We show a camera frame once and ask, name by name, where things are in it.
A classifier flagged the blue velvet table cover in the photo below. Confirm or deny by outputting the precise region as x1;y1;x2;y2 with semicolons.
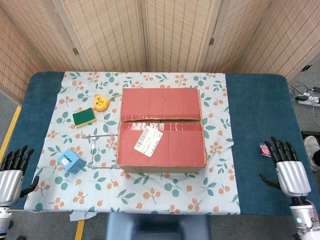
0;71;315;216

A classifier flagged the white paper scrap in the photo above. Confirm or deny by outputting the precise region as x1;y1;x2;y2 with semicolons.
69;211;97;222

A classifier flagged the green yellow sponge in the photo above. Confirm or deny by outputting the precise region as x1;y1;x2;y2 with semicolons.
72;107;97;128

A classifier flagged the floral print tablecloth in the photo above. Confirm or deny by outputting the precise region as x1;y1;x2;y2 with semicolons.
24;71;241;216

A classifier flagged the bamboo folding screen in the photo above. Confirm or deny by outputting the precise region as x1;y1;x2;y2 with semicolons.
0;0;320;101

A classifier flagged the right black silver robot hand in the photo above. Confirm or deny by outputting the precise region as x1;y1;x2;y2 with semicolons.
259;136;312;198

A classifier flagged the white sneaker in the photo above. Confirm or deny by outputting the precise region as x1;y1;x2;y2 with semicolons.
303;136;320;172

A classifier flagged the white power strip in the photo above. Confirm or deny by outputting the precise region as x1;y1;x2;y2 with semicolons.
295;93;320;106

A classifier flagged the silver metal wire frame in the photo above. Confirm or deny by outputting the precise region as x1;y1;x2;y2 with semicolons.
81;134;121;170

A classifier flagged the cardboard box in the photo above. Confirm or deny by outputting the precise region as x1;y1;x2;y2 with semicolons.
115;87;208;174

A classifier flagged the yellow cat-shaped tape measure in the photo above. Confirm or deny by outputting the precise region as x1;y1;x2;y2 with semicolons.
93;92;123;112

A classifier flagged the pink candy packet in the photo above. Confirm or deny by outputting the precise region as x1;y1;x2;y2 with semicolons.
259;142;272;158

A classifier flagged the black floor cable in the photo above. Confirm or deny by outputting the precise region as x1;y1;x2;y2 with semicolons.
289;81;320;97

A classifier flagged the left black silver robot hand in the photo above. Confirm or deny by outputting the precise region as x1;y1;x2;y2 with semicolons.
0;144;40;207

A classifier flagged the small blue carton box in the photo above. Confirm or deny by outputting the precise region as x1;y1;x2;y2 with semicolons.
56;148;88;175

